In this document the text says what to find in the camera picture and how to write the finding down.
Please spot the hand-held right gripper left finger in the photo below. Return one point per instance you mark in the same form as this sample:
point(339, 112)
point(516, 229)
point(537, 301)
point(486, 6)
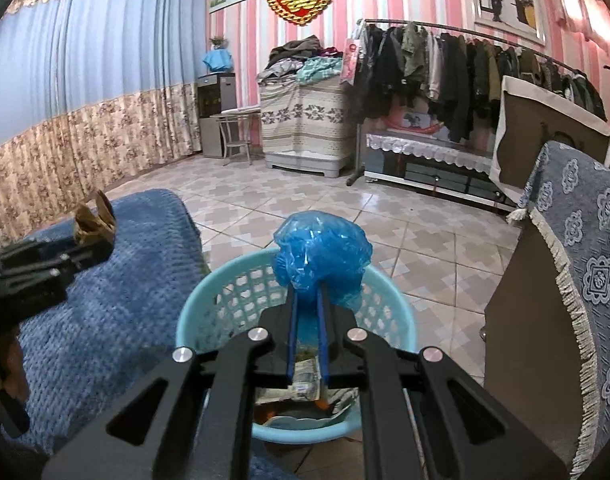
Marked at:
point(291, 340)

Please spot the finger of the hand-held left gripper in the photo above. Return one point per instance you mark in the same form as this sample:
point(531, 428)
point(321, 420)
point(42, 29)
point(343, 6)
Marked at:
point(106, 212)
point(55, 262)

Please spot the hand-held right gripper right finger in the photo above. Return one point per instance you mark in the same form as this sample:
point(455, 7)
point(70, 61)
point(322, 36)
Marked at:
point(324, 340)

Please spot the brown wrapper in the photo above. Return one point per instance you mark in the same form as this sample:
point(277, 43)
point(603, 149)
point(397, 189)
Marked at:
point(87, 222)

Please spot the white paper sheet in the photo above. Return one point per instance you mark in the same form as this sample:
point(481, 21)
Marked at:
point(305, 372)

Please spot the light blue plastic basket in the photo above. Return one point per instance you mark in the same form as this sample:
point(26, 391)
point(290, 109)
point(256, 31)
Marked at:
point(235, 285)

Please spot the blue plastic bag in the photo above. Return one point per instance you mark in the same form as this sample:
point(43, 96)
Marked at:
point(320, 250)

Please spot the person's left forearm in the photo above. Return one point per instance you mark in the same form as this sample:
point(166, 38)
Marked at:
point(10, 365)

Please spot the blue knitted blanket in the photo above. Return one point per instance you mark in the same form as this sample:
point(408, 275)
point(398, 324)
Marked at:
point(125, 310)

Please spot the blue curtain with floral border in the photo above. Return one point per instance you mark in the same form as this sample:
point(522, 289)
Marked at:
point(85, 85)

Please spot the grey water dispenser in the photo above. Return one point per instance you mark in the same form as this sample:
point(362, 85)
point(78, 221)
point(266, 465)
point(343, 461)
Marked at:
point(215, 120)

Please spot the small folding table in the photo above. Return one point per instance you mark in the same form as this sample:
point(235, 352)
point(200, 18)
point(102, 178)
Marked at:
point(237, 112)

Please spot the blue cloth cover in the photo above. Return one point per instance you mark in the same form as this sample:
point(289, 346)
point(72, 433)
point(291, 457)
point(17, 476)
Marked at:
point(218, 61)

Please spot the low glass cabinet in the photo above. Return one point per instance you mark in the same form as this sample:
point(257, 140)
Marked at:
point(435, 180)

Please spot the small potted plant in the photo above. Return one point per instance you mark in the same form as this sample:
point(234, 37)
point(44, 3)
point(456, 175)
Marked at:
point(218, 42)

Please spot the white lace cloth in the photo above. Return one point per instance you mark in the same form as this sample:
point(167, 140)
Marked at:
point(425, 152)

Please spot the cloth covered washing machine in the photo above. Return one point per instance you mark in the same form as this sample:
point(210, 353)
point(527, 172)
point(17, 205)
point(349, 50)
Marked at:
point(305, 125)

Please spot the pink printed box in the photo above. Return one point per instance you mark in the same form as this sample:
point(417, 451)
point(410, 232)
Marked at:
point(415, 122)

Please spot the pile of dark clothes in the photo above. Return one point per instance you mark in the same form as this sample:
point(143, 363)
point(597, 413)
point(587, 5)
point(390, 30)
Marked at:
point(295, 47)

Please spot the teal patterned garment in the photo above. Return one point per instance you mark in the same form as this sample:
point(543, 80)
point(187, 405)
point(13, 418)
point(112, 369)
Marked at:
point(320, 70)

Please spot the blue patterned cloth cabinet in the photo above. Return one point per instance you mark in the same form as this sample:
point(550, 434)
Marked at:
point(585, 240)

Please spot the pink hanging bag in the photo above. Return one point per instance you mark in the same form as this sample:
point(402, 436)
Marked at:
point(350, 60)

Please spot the row of hanging clothes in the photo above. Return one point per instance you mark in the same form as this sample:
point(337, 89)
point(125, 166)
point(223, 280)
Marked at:
point(455, 80)

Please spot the metal clothes rack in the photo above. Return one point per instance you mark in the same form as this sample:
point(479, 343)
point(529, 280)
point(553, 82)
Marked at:
point(485, 34)

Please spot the framed wall photo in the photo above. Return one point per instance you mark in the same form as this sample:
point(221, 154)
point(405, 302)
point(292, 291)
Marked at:
point(510, 0)

